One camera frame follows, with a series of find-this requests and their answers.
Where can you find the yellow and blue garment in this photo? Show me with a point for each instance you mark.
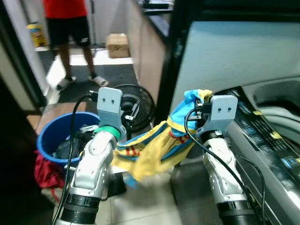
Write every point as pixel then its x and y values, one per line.
pixel 154 150

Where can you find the grey top-load washing machine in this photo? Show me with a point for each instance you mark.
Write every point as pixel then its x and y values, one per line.
pixel 272 140

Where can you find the black round floor fan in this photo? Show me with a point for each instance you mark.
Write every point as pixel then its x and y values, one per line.
pixel 140 108

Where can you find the dark grey floor mat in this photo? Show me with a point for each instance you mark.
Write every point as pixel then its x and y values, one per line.
pixel 112 75

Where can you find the beige kitchen cabinet black counter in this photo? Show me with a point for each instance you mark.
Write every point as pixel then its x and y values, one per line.
pixel 145 56

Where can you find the brown cardboard box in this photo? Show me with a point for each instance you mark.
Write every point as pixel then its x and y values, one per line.
pixel 117 45

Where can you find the black and white garment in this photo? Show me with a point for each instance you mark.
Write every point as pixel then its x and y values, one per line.
pixel 70 145

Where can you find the brown wooden board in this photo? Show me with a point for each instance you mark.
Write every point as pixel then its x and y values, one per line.
pixel 56 110

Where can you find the blue plastic laundry bucket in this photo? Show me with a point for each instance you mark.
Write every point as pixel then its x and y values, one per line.
pixel 51 136

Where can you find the dark red cloth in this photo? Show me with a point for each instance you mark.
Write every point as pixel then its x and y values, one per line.
pixel 47 171

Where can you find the woven checked basket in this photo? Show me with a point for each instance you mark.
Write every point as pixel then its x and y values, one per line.
pixel 55 194

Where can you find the person in red shirt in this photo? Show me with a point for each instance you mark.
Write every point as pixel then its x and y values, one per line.
pixel 65 18

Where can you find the yellow bottle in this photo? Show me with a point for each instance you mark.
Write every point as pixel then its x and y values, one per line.
pixel 37 35

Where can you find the black door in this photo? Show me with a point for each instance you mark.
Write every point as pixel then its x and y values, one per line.
pixel 14 187

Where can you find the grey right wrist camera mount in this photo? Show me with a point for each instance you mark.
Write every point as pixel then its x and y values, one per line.
pixel 222 110

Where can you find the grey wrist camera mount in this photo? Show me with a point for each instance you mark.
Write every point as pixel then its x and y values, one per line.
pixel 110 105
pixel 222 110

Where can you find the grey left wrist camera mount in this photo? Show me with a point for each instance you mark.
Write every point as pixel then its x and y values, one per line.
pixel 110 105

